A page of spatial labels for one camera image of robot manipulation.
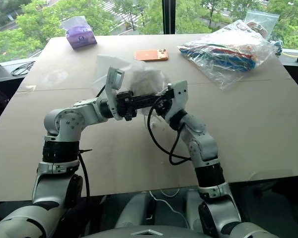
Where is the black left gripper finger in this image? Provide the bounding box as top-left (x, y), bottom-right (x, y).
top-left (132, 99), bottom-right (163, 109)
top-left (132, 94), bottom-right (167, 101)

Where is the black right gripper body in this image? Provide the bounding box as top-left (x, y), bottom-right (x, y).
top-left (154, 83), bottom-right (176, 117)

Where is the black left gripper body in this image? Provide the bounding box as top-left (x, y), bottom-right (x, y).
top-left (115, 91), bottom-right (138, 122)

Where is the white translucent drawstring bag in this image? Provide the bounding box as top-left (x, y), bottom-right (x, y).
top-left (91, 54), bottom-right (172, 130)

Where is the clear bag of colourful items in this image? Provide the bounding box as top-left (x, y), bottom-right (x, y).
top-left (176, 20), bottom-right (279, 91)

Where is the clear zip bag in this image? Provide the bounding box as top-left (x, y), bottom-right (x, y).
top-left (243, 10), bottom-right (281, 41)

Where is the orange smartphone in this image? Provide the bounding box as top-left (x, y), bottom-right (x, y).
top-left (134, 49), bottom-right (169, 62)

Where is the purple tissue box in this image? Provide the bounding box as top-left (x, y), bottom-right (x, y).
top-left (61, 15), bottom-right (98, 51)

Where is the grey robot torso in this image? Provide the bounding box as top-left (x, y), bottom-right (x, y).
top-left (81, 224), bottom-right (207, 238)

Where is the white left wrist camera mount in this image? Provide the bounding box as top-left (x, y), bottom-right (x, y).
top-left (104, 66), bottom-right (126, 121)

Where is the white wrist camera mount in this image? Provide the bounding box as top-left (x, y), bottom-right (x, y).
top-left (104, 66), bottom-right (126, 121)
top-left (163, 80), bottom-right (189, 122)

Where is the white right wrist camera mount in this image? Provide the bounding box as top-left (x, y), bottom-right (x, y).
top-left (163, 80), bottom-right (189, 122)

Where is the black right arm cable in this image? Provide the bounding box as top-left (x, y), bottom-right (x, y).
top-left (147, 96), bottom-right (192, 166)

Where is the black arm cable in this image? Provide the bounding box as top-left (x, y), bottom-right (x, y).
top-left (77, 148), bottom-right (93, 198)
top-left (147, 96), bottom-right (192, 166)

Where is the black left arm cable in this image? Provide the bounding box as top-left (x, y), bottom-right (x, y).
top-left (77, 148), bottom-right (93, 198)

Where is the dark window frame post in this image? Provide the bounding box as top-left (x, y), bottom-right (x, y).
top-left (162, 0), bottom-right (177, 35)

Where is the thin white cable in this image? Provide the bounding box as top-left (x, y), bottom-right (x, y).
top-left (148, 189), bottom-right (190, 224)

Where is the black coiled cable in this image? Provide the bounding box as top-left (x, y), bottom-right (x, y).
top-left (10, 61), bottom-right (36, 76)

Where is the yellow cable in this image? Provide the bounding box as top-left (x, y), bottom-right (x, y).
top-left (282, 50), bottom-right (298, 59)

